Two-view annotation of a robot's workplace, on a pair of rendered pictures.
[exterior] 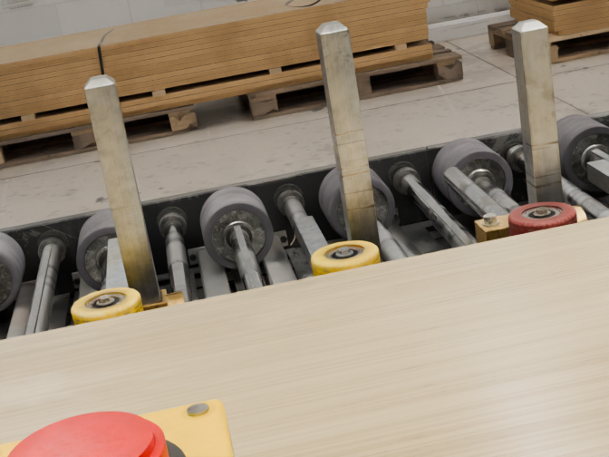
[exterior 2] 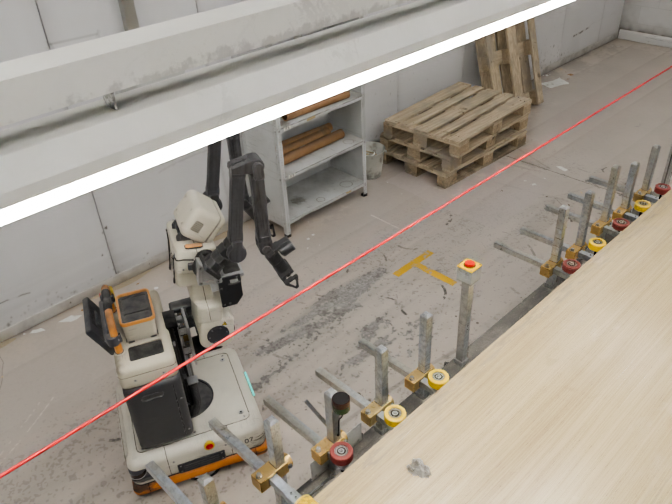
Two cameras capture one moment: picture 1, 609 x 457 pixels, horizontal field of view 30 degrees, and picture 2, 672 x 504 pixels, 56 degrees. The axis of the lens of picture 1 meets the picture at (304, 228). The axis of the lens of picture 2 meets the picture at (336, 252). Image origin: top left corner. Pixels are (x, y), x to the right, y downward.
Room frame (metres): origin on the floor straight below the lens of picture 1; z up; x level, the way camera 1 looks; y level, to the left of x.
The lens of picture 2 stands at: (1.54, -1.56, 2.69)
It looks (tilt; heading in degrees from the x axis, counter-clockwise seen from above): 34 degrees down; 143
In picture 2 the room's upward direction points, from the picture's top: 3 degrees counter-clockwise
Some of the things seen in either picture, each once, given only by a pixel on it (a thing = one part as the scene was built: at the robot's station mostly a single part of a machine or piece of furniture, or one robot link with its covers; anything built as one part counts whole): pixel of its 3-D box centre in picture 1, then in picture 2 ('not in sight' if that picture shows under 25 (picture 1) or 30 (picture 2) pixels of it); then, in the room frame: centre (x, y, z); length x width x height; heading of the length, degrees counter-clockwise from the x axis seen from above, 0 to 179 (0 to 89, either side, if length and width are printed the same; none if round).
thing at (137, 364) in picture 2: not in sight; (154, 359); (-0.79, -0.92, 0.59); 0.55 x 0.34 x 0.83; 163
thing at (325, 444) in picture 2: not in sight; (330, 446); (0.32, -0.72, 0.85); 0.14 x 0.06 x 0.05; 96
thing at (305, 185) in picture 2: not in sight; (304, 119); (-2.27, 1.07, 0.78); 0.90 x 0.45 x 1.55; 96
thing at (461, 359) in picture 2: not in sight; (464, 322); (0.24, 0.06, 0.93); 0.05 x 0.05 x 0.45; 6
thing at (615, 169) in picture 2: not in sight; (607, 206); (0.12, 1.29, 0.94); 0.04 x 0.04 x 0.48; 6
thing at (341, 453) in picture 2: not in sight; (341, 460); (0.40, -0.73, 0.85); 0.08 x 0.08 x 0.11
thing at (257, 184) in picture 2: not in sight; (260, 206); (-0.43, -0.46, 1.40); 0.11 x 0.06 x 0.43; 163
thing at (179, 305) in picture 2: not in sight; (202, 322); (-0.78, -0.66, 0.68); 0.28 x 0.27 x 0.25; 163
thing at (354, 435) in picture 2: not in sight; (336, 450); (0.29, -0.67, 0.75); 0.26 x 0.01 x 0.10; 96
